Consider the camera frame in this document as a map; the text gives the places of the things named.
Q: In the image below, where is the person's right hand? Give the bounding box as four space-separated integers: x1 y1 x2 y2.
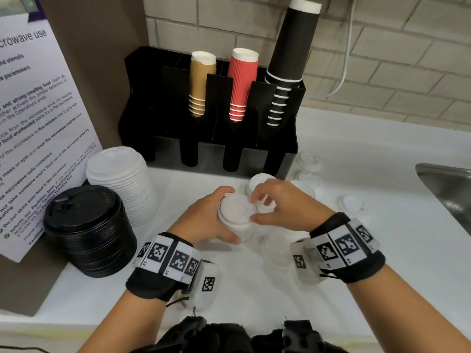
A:
250 178 336 233

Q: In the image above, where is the person's left hand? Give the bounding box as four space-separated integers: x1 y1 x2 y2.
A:
168 185 242 246

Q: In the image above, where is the stack of black lids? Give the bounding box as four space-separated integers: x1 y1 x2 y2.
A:
43 184 137 279

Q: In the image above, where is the black cup holder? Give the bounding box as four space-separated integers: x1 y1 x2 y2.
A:
118 46 307 180

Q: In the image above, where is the person's left forearm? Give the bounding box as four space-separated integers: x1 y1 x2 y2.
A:
77 290 166 353

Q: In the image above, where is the person's right forearm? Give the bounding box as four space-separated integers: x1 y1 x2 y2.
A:
345 264 471 353

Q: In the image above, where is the black left wrist marker band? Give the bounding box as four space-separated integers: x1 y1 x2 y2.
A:
126 232 202 302

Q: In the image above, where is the black wrist marker band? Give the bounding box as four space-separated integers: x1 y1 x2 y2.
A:
126 232 202 302
309 212 386 284

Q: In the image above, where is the black right wrist marker band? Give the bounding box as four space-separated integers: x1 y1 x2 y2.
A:
309 212 386 284

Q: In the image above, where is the black chest harness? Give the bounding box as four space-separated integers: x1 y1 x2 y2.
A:
131 315 348 353

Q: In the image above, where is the stack of red paper cups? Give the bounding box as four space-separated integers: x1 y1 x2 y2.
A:
227 48 260 123

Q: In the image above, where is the stack of gold paper cups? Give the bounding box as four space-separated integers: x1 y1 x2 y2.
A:
188 51 217 118

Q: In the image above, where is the steel sink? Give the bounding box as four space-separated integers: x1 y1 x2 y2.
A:
416 163 471 236

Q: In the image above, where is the stack of black paper cups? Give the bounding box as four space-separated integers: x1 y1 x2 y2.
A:
264 0 323 128

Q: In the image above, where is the microwave safety poster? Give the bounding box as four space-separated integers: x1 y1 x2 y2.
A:
0 0 103 263

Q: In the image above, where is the white wall cable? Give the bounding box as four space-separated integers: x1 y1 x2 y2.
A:
308 0 360 101

